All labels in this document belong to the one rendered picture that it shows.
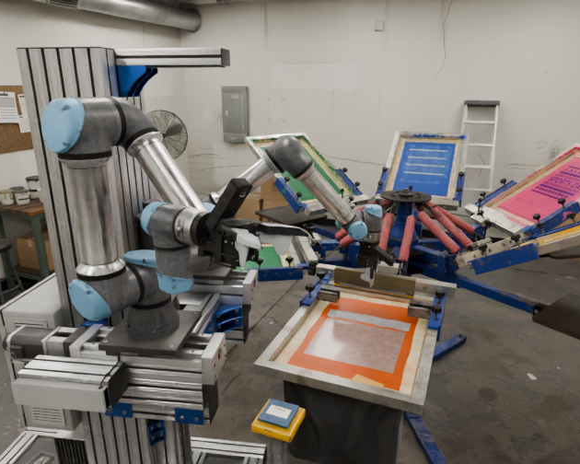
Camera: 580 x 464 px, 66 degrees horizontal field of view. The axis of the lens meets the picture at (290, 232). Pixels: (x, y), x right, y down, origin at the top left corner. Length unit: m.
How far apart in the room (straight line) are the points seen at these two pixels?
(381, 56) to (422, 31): 0.53
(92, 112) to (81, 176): 0.14
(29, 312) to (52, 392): 0.37
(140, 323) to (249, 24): 5.73
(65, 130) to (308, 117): 5.41
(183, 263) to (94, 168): 0.32
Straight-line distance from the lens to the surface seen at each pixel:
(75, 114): 1.09
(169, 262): 0.97
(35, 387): 1.44
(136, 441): 1.88
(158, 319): 1.33
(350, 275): 2.04
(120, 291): 1.21
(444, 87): 5.97
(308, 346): 1.82
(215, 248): 0.85
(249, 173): 1.81
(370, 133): 6.12
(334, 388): 1.59
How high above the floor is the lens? 1.93
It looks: 18 degrees down
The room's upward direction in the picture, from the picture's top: straight up
